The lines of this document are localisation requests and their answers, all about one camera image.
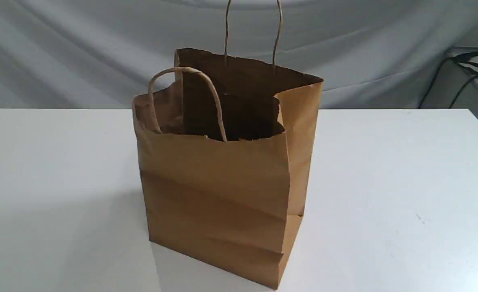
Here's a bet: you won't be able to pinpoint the grey draped backdrop cloth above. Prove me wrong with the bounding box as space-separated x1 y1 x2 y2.
0 0 478 108

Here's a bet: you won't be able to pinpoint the brown paper shopping bag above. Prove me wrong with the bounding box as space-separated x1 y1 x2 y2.
132 1 324 290

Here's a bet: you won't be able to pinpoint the black cables at right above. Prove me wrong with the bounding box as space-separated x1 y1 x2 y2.
418 49 478 109

